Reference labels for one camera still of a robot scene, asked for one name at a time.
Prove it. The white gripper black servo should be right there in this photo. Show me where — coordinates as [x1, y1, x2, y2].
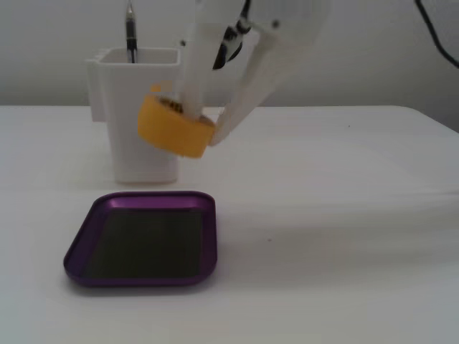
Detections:
[182, 0, 331, 147]

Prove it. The yellow masking tape roll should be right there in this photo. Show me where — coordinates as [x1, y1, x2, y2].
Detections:
[137, 81, 217, 159]

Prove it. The black ballpoint pen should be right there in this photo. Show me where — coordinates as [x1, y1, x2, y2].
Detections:
[124, 0, 139, 65]

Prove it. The white plastic pen holder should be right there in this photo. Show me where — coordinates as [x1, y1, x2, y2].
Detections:
[85, 47, 181, 186]

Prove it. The purple metal tray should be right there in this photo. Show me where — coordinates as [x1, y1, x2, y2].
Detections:
[63, 191, 219, 289]

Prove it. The thick black cable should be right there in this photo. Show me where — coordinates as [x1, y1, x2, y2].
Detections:
[415, 0, 459, 69]

